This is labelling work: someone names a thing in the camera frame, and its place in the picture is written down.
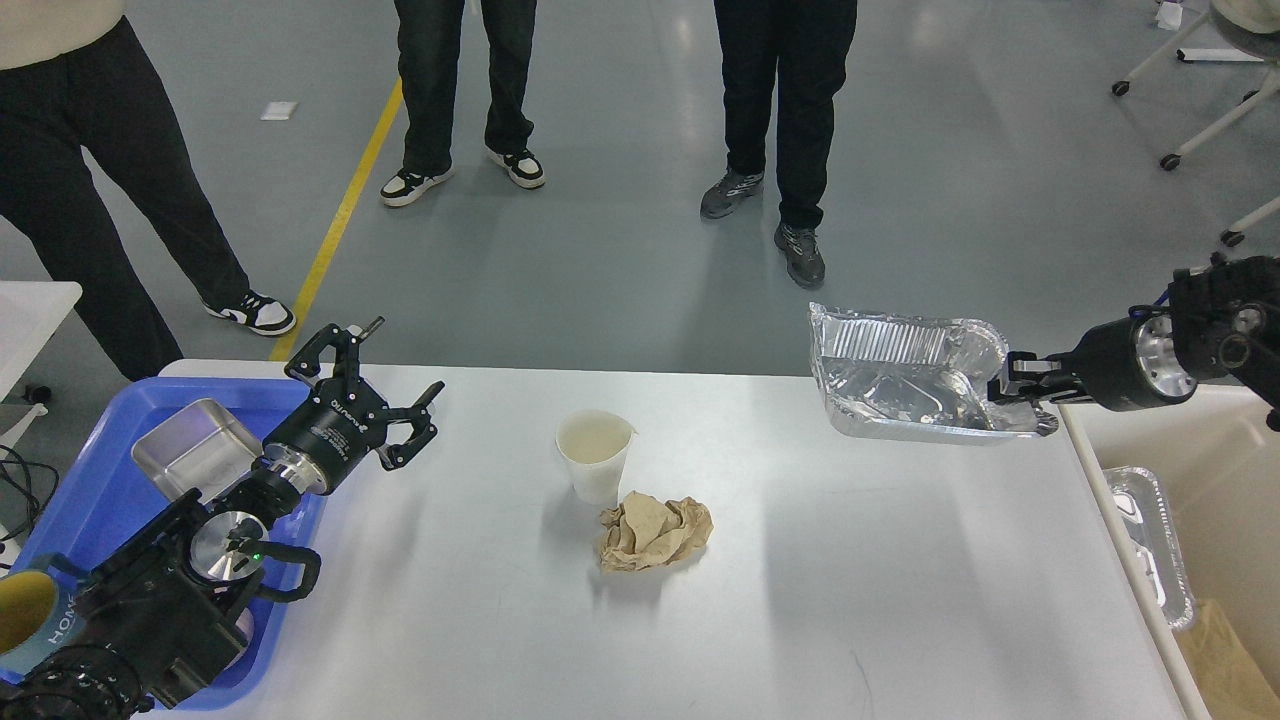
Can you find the white paper cup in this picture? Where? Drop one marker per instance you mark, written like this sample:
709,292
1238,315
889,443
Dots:
594,445

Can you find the white side table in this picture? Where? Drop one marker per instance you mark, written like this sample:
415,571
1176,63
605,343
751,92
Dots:
31,311

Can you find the small steel rectangular tray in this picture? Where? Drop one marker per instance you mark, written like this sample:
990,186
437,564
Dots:
203,446

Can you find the crumpled brown paper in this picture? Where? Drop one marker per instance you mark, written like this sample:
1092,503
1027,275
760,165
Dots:
642,533

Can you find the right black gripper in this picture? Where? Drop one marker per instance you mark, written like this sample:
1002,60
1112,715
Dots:
1125,365

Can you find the brown paper in bin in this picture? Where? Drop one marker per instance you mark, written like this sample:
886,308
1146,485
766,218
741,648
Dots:
1227,678

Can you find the white rolling chair base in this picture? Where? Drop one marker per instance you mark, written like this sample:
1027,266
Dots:
1217,68

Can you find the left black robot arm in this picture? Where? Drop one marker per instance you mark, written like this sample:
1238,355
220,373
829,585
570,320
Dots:
169,611

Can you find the person with grey sneakers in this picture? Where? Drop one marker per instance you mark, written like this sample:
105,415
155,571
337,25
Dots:
782,64

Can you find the person in black trousers left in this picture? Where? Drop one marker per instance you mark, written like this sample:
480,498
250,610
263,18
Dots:
77,83

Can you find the white paper on floor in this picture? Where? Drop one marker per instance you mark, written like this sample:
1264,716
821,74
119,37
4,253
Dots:
278,111

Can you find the white plastic bin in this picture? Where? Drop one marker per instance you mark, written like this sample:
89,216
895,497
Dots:
1218,464

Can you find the dark teal mug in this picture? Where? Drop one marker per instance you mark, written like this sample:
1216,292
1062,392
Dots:
39,612

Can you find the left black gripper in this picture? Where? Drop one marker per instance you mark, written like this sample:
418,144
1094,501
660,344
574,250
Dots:
330,430

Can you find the aluminium foil tray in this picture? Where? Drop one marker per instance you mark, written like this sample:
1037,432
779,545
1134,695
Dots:
917,379

